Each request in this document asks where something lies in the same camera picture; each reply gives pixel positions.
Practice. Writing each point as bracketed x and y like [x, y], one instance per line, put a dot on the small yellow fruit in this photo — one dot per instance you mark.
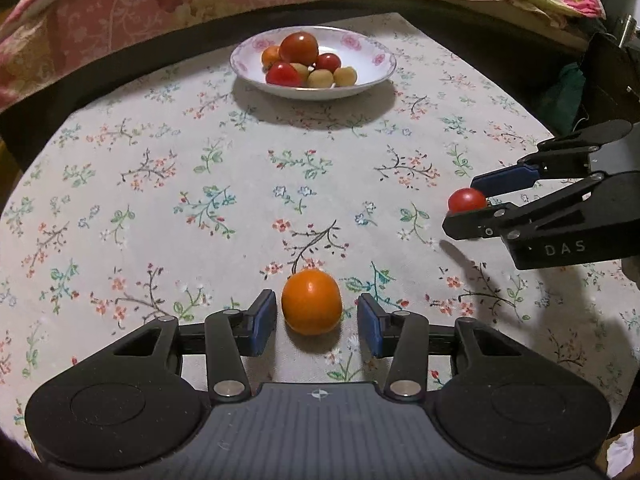
[320, 79]
[300, 69]
[345, 76]

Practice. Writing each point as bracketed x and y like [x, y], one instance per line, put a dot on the pink floral bed sheet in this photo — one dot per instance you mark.
[100, 10]

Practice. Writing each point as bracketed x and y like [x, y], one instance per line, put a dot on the floral tablecloth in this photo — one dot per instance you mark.
[150, 185]

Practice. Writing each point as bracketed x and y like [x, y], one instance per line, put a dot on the black case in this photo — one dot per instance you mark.
[610, 85]

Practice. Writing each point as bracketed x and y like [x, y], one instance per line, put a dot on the white pink-flowered plate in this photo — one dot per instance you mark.
[372, 65]

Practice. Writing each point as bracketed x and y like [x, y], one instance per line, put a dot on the white paper scrap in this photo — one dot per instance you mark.
[622, 455]

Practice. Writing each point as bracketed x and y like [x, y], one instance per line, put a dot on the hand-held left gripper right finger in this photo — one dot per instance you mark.
[370, 326]

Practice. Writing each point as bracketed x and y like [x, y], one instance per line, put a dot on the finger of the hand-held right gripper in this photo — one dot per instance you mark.
[505, 178]
[475, 224]

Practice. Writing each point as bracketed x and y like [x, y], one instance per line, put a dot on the green cloth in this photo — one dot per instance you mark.
[565, 96]

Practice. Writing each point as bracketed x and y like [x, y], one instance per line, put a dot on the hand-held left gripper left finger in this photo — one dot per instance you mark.
[263, 322]

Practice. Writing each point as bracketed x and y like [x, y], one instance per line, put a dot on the mandarin orange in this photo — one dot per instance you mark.
[271, 56]

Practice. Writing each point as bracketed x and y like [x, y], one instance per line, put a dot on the orange tomato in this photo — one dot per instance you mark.
[311, 302]

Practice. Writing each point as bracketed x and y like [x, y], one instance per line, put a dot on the small red tomato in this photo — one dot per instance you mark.
[282, 75]
[466, 200]
[328, 62]

